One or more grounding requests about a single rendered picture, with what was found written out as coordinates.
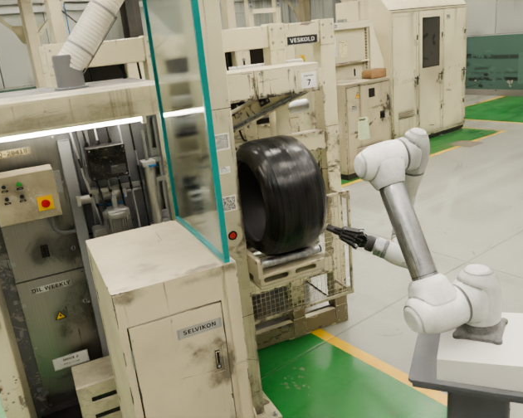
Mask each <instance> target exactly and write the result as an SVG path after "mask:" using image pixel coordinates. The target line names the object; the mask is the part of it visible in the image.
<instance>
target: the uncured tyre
mask: <svg viewBox="0 0 523 418"><path fill-rule="evenodd" d="M236 157H237V171H238V180H239V187H240V194H241V202H242V216H243V224H244V231H245V238H246V239H247V241H248V243H249V244H250V245H251V246H252V247H253V248H254V249H256V250H258V251H260V252H261V253H262V254H264V255H281V254H284V253H287V252H290V251H293V250H299V249H302V248H305V247H307V246H309V245H311V244H313V243H314V242H315V241H316V240H317V239H318V238H319V236H320V233H321V232H322V229H323V227H324V225H325V220H326V216H327V195H326V190H325V182H324V178H323V176H322V173H321V170H320V167H319V165H318V163H317V162H316V160H315V157H314V156H313V154H312V153H311V151H310V150H309V149H308V148H307V147H306V146H305V145H304V144H303V143H301V142H300V141H299V140H298V139H296V138H294V137H291V136H287V135H278V136H273V137H269V138H263V139H255V140H251V141H248V142H246V143H244V144H242V145H241V146H240V147H239V149H238V150H237V151H236Z"/></svg>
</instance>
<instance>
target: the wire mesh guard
mask: <svg viewBox="0 0 523 418"><path fill-rule="evenodd" d="M346 193H347V197H346V205H344V206H346V210H347V218H346V219H347V223H345V224H347V226H348V227H351V220H350V201H349V189H348V190H344V191H340V192H334V193H331V194H327V198H329V204H328V205H330V197H333V202H334V197H335V196H337V201H338V196H339V195H341V200H342V194H346ZM348 255H349V271H348V272H349V275H348V276H349V280H350V287H351V291H349V292H348V291H345V292H343V288H342V290H341V291H342V293H339V292H340V291H339V286H338V292H336V293H338V294H335V295H332V296H330V297H327V295H326V298H324V299H323V295H322V297H321V298H322V299H320V300H319V295H318V300H317V301H315V296H314V295H312V296H314V299H313V300H314V302H312V303H311V301H312V300H310V301H308V302H310V303H309V304H306V303H307V302H306V298H305V304H304V305H302V300H301V299H300V300H301V306H299V307H298V305H299V304H298V303H297V307H296V308H294V305H293V309H290V308H291V307H290V308H288V309H289V310H287V311H284V312H281V313H276V312H275V313H276V314H274V315H272V314H273V313H270V314H271V316H269V317H265V318H263V314H262V318H261V319H259V318H260V317H259V318H258V320H256V321H255V325H256V324H259V323H263V322H266V321H268V320H271V319H274V318H278V317H280V316H283V315H286V314H290V313H293V312H295V311H298V310H301V309H306V308H309V307H311V306H314V305H317V304H321V303H324V302H326V301H329V300H332V299H336V298H339V297H341V296H344V295H347V294H351V293H353V292H354V277H353V258H352V246H351V245H349V254H348ZM310 297H311V296H310Z"/></svg>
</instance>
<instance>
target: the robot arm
mask: <svg viewBox="0 0 523 418"><path fill-rule="evenodd" d="M429 153H430V143H429V138H428V135H427V132H426V131H425V130H423V129H420V128H413V129H410V130H409V131H407V132H406V133H405V135H404V137H401V138H399V139H394V140H387V141H383V142H380V143H376V144H373V145H370V146H368V147H367V148H366V149H364V150H363V151H362V152H360V153H359V154H358V155H357V156H356V157H355V159H354V170H355V172H356V174H357V175H358V177H359V178H361V179H362V180H364V181H369V182H370V184H371V185H372V186H373V187H374V189H376V190H377V191H379V192H380V195H381V197H382V200H383V202H384V206H385V208H386V211H387V213H388V216H389V220H390V222H391V225H392V227H393V229H392V236H391V241H388V240H385V239H383V238H381V237H379V238H378V239H377V237H374V236H368V235H366V234H365V233H364V229H357V228H353V227H348V226H344V227H342V228H339V227H337V226H332V225H330V224H328V226H327V227H326V230H327V231H330V232H333V233H334V234H336V235H338V236H339V238H340V240H342V241H343V242H345V243H347V244H348V245H351V246H352V247H353V248H354V249H355V250H357V248H358V247H360V248H364V249H365V250H366V251H369V252H371V251H373V252H372V255H376V256H378V257H380V258H382V259H385V260H386V261H388V262H389V263H391V264H393V265H396V266H399V267H402V268H406V269H408V272H409V274H410V276H411V279H412V281H411V282H410V283H409V286H408V300H407V301H406V302H405V305H404V307H403V316H404V319H405V322H406V324H407V325H408V326H409V327H410V328H411V329H412V330H413V331H414V332H416V333H424V334H435V333H445V332H447V331H450V330H452V329H454V328H456V330H455V331H454V332H453V333H452V337H453V338H455V339H467V340H472V341H478V342H484V343H493V344H495V345H502V344H503V340H502V336H503V333H504V330H505V326H506V325H507V324H508V319H507V318H502V317H501V309H502V301H501V286H500V283H499V280H498V278H497V277H496V274H495V273H494V272H493V271H492V270H491V269H490V268H489V267H488V266H486V265H479V264H472V265H467V266H466V267H464V268H462V269H461V270H460V271H459V273H458V274H457V278H456V279H455V280H454V281H453V282H451V283H450V282H449V280H448V279H447V277H446V276H445V275H442V274H441V273H438V272H437V268H436V266H435V264H434V261H433V258H432V255H431V253H430V250H429V248H428V244H427V242H426V240H425V237H424V234H423V231H422V228H421V226H420V224H419V221H418V218H417V215H416V213H415V210H414V203H415V198H416V195H417V191H418V187H419V185H420V182H421V180H422V178H423V175H424V173H425V170H426V167H427V165H428V158H429Z"/></svg>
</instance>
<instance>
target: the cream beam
mask: <svg viewBox="0 0 523 418"><path fill-rule="evenodd" d="M311 71H315V73H316V87H310V88H304V89H302V87H301V73H304V72H311ZM227 82H228V89H229V97H230V104H233V103H239V102H244V101H250V100H260V99H266V98H271V97H277V96H283V95H293V94H299V93H305V92H311V91H316V90H320V78H319V64H318V62H292V63H286V64H279V65H272V66H259V67H252V68H246V69H239V70H227Z"/></svg>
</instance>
